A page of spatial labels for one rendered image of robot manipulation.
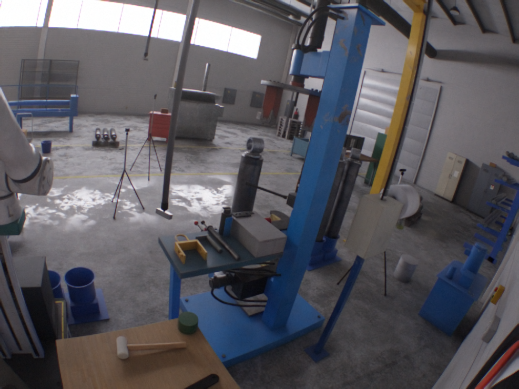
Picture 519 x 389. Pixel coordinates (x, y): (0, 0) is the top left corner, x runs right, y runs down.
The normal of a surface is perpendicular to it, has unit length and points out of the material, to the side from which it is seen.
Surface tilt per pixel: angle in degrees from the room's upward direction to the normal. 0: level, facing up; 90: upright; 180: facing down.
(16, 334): 90
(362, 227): 90
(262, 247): 90
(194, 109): 90
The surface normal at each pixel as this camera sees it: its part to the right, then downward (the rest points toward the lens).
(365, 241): -0.80, 0.04
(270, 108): -0.52, 0.19
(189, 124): 0.49, 0.39
